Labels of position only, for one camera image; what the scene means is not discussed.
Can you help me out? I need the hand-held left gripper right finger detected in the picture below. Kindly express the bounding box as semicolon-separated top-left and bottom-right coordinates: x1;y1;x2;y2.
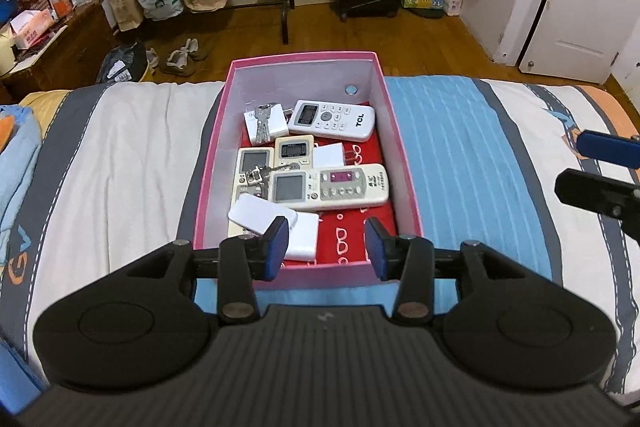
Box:
364;217;521;327

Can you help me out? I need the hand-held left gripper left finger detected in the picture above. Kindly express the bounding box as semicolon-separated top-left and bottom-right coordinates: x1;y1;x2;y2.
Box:
125;216;291;325

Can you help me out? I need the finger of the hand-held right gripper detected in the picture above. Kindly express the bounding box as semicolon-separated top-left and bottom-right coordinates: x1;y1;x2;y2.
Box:
574;130;640;168
554;168;640;243

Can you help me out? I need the thick white power adapter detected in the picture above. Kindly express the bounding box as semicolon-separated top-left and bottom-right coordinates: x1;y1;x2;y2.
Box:
279;211;322;262

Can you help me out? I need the white rounded case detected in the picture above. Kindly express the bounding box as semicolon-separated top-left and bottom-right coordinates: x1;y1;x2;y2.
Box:
228;193;299;238

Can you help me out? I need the pink cardboard box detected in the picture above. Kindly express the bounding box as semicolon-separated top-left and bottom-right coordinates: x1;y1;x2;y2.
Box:
192;52;425;292

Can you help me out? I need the white remote with purple panel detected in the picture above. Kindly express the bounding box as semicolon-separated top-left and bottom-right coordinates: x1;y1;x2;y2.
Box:
268;163;391;214

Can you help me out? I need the silver key bunch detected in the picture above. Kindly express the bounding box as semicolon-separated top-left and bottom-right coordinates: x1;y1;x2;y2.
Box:
252;103;282;146
239;164;283;188

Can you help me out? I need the pale remote with grey screen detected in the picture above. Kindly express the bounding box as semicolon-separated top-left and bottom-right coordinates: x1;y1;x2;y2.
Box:
234;147;276;210

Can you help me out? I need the cream remote with small screen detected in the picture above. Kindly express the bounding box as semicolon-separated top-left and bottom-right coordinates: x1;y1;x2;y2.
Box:
273;135;316;171

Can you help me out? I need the small white charger cube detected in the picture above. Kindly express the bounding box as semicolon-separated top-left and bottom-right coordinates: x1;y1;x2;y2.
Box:
312;143;347;169

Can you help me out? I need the large white charger cube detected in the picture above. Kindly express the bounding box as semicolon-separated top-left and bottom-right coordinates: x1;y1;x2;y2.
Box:
243;106;295;136

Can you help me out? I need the long white remote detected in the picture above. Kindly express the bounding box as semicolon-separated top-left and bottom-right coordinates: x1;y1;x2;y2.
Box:
287;99;377;142

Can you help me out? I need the red patterned paper liner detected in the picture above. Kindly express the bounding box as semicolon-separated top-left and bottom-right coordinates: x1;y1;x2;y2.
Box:
240;127;401;268

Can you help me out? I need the brown shoe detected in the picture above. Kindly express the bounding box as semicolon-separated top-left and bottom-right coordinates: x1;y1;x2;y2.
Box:
160;48;193;78
182;38;213;62

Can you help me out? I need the black plastic bag with label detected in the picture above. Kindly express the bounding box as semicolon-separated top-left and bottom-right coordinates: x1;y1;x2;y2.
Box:
96;43;148;84

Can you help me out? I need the light blue blanket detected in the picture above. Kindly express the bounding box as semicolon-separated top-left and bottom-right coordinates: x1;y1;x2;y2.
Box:
0;104;43;258

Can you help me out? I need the wooden nightstand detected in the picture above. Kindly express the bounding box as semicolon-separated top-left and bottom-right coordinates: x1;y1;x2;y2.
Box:
0;0;118;102

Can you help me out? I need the plush duck toy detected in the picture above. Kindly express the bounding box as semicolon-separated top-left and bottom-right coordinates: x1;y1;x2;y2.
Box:
0;112;18;148

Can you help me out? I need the tissue box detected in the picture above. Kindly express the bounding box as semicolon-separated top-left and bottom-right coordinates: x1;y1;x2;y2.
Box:
10;9;58;50

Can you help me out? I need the pale yellow container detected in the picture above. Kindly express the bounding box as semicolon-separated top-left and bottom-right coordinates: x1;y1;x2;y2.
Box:
0;27;18;75

